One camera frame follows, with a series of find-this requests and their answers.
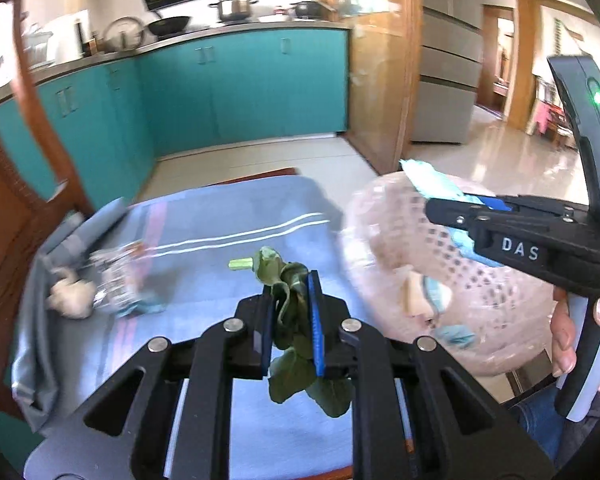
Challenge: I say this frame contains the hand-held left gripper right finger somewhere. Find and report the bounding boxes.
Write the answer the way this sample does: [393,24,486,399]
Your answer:
[307,270,556,480]

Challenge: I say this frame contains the light blue crumpled paper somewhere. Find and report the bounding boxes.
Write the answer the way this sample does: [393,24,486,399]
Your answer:
[437,325,476,348]

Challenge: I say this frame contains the black wok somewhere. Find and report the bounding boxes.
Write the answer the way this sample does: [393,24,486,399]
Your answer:
[146,15,192,37]

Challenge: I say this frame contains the blue striped cloth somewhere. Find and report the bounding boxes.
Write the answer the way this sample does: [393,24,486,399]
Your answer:
[22,175,416,480]

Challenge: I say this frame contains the crumpled white tissue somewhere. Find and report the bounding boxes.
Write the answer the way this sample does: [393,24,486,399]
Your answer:
[47,267,98,320]

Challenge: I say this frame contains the grey refrigerator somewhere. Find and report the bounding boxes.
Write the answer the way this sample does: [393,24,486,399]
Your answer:
[410,5,483,146]

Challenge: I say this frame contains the person's right hand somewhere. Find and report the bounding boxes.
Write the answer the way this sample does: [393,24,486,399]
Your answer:
[550,287,600,396]

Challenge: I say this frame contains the steel cooking pot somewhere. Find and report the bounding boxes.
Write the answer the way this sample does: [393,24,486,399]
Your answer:
[210,0,258,23]

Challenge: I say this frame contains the grey cloth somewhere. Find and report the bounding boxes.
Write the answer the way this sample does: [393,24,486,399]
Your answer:
[11,199,126,433]

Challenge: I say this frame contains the white kitchen appliance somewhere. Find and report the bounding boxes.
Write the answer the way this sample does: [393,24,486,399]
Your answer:
[45,15,81,61]

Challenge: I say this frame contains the person's jeans leg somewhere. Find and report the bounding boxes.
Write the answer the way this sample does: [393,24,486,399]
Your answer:
[510,385,600,471]

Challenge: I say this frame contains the pink plastic basket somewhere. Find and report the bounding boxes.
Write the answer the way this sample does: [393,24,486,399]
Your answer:
[340,172,563,378]

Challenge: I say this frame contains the teal kitchen cabinets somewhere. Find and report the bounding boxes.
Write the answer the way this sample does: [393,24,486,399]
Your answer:
[0,27,353,456]

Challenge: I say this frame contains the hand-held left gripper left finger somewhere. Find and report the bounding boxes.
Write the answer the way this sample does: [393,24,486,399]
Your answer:
[22,292,276,480]

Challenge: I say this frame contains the green vegetable leaf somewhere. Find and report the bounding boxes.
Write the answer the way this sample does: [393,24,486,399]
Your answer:
[252,246,353,418]

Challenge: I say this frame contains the black cooking pot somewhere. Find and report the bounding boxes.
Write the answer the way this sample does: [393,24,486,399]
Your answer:
[290,0,331,18]

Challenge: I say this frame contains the wooden framed glass door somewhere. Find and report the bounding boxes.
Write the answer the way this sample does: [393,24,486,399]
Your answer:
[317,0,423,173]

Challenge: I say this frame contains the light blue face mask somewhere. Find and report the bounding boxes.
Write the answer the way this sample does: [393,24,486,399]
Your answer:
[399,159,488,263]

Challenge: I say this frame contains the white and teal cup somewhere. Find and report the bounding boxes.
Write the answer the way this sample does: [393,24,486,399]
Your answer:
[402,272,453,318]

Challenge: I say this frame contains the white dish rack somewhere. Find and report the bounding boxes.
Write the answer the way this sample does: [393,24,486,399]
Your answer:
[22,30,56,66]

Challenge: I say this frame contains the carved wooden chair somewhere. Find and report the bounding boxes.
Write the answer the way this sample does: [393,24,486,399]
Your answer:
[0,0,96,406]

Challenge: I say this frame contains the wooden doorway frame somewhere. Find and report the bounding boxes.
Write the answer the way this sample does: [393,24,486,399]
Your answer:
[480,2,541,131]

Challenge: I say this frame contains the clear crinkled plastic wrapper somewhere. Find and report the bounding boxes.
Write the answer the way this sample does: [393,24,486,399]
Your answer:
[90,242,168,318]

